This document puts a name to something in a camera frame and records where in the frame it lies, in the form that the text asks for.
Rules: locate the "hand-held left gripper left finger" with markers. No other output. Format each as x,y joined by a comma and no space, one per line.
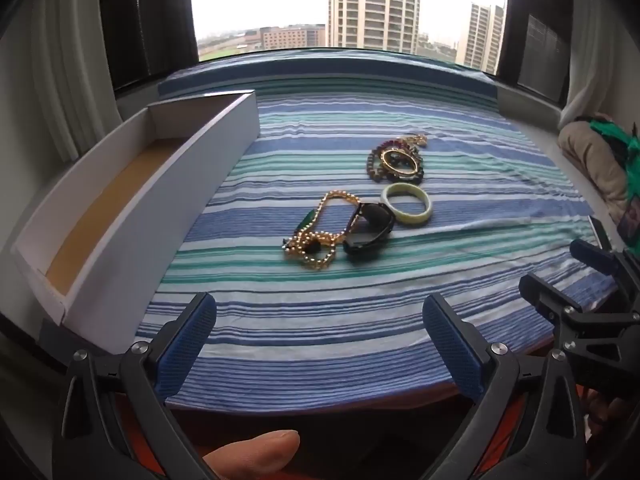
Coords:
187,340

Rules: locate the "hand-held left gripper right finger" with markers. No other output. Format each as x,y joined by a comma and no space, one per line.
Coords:
450,345

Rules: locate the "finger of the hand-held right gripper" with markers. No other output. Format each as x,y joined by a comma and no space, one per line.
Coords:
592,256
547,297

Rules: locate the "pale green jade bangle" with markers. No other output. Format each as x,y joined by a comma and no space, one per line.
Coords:
407,217

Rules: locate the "white cardboard box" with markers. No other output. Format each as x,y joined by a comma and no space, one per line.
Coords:
150,200

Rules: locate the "black wristwatch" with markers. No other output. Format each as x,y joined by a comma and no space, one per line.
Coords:
375,216

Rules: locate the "person's right hand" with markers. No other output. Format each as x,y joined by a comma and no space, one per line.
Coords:
607,410

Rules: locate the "person's left hand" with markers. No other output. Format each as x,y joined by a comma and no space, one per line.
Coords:
250,452

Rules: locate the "beige cushion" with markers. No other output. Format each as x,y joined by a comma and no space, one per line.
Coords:
590,160

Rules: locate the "green cloth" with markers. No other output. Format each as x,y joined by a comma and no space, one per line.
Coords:
617,132

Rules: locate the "blue striped bed sheet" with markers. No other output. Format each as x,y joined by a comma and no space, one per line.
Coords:
325,320

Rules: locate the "white curtain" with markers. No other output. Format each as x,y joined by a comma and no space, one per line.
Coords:
600,35
75,60

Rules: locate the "slim beige apartment tower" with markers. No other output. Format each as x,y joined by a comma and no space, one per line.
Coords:
480,35

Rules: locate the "low brown building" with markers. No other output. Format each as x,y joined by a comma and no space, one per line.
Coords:
292,37

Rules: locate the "tall beige apartment tower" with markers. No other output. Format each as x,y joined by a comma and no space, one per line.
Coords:
372,5

